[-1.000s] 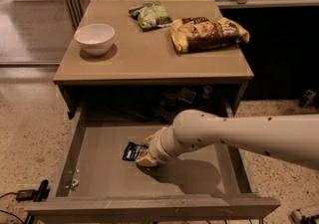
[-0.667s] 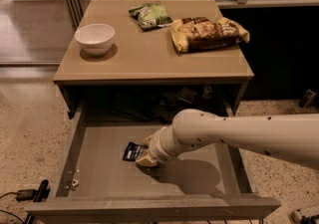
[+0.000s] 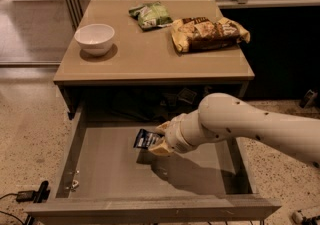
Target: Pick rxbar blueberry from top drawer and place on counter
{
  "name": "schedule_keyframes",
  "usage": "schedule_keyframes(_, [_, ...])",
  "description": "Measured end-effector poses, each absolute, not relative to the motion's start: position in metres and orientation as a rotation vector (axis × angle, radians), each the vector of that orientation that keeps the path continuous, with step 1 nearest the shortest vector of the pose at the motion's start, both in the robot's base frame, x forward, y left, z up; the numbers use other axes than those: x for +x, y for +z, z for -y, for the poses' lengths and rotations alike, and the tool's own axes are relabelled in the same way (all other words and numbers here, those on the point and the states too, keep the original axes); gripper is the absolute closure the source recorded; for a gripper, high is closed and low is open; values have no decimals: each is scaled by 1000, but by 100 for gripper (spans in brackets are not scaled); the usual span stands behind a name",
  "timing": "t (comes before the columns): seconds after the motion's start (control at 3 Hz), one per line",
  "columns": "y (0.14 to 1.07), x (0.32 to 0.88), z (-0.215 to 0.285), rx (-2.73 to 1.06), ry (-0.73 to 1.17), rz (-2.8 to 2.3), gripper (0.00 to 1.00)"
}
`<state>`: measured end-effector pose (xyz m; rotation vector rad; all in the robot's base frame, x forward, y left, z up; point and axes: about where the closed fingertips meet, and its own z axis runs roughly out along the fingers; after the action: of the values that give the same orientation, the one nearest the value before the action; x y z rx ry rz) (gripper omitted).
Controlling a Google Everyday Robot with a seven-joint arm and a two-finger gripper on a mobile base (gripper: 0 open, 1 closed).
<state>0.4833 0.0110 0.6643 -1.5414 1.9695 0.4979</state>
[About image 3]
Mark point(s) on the white power strip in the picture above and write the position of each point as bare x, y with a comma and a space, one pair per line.
307, 216

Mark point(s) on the white ceramic bowl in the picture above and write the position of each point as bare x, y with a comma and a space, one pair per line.
95, 39

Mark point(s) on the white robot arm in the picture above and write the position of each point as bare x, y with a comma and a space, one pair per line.
221, 116

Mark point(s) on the grey cabinet with counter top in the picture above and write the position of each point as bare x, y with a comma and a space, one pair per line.
148, 58

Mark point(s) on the yellow brown snack bag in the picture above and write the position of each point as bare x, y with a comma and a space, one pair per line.
201, 34

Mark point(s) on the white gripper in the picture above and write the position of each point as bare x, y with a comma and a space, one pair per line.
173, 134

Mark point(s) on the open grey top drawer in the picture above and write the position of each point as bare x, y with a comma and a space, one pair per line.
104, 179

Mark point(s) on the green chip bag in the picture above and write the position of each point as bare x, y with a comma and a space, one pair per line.
151, 15

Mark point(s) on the small dark device on floor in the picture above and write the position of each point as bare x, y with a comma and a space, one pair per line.
308, 99

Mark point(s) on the blue rxbar blueberry wrapper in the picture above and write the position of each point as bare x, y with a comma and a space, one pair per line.
145, 139

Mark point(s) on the black power adapter with cable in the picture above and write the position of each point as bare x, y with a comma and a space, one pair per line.
34, 196

